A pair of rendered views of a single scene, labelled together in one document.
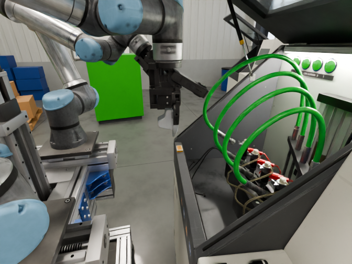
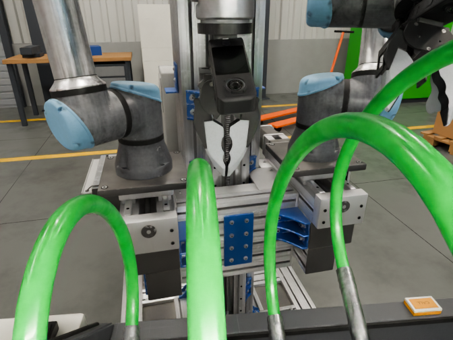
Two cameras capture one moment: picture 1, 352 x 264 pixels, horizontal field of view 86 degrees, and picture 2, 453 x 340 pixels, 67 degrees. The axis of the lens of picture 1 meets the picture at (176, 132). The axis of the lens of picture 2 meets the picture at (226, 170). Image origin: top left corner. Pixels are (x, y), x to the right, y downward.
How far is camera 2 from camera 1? 0.69 m
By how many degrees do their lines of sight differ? 80
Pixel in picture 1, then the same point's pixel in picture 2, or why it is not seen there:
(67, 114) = (308, 108)
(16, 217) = (57, 112)
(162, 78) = not seen: hidden behind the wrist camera
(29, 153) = not seen: hidden behind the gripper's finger
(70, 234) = (160, 205)
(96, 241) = (138, 218)
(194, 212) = (184, 328)
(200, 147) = not seen: outside the picture
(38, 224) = (67, 129)
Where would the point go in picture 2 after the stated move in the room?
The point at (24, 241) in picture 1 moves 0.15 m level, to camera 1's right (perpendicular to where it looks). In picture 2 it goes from (65, 135) to (26, 164)
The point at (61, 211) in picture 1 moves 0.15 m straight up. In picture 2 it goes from (168, 179) to (163, 122)
